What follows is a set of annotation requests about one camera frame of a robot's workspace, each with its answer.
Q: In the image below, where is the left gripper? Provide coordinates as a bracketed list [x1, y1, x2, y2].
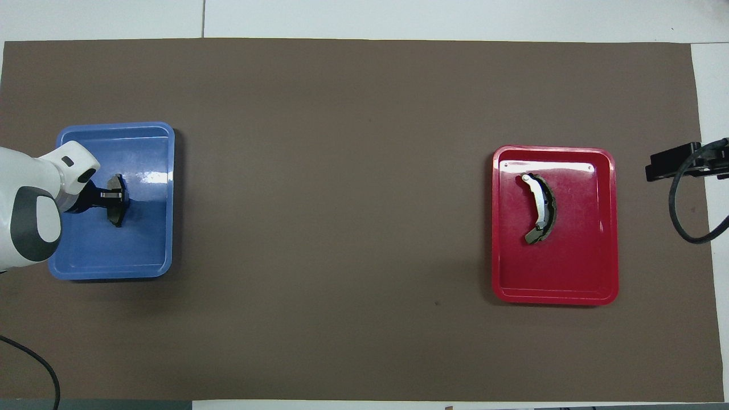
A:
[35, 141, 124, 215]

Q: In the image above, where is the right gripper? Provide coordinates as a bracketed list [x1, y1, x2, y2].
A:
[645, 142, 729, 182]

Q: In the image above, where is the grey brake pad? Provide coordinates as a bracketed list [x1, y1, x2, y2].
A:
[106, 173, 131, 228]

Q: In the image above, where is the curved brake shoe silver plate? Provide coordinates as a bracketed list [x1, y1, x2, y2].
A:
[521, 173, 558, 245]

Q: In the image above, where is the blue plastic tray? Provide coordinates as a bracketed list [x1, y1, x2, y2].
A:
[48, 121, 175, 281]

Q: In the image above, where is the red plastic tray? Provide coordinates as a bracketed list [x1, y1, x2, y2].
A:
[492, 145, 620, 306]

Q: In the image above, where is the brown table mat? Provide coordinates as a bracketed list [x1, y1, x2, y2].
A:
[0, 38, 725, 403]

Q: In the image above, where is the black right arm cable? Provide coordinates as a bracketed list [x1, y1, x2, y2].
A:
[669, 138, 729, 245]

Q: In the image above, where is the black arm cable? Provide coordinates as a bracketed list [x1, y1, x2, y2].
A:
[669, 138, 729, 245]
[0, 335, 61, 410]

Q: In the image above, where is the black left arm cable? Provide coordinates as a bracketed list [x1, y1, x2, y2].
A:
[0, 335, 61, 410]

